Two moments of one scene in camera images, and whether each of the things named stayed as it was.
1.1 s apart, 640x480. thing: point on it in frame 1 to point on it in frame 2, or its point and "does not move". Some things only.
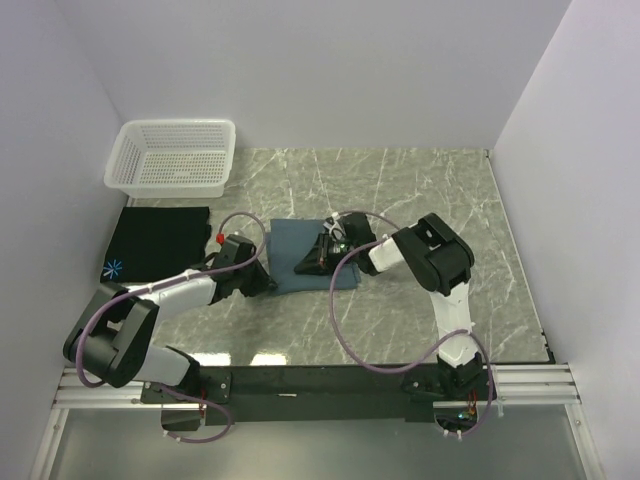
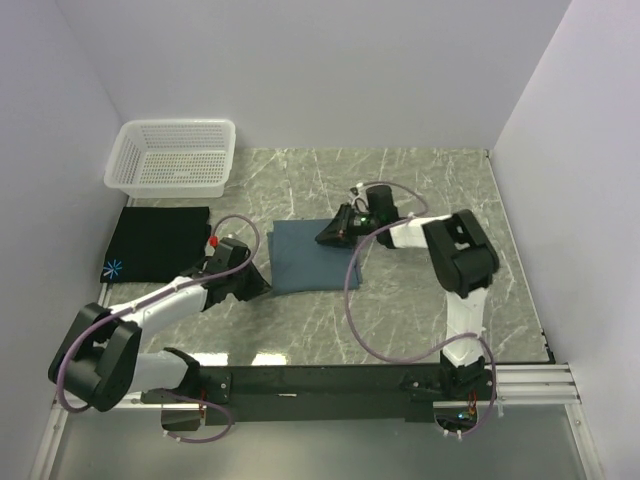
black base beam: x=304 y=393 does not move
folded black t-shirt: x=156 y=241 does not move
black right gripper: x=319 y=260 to x=337 y=233
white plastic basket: x=170 y=158 does not move
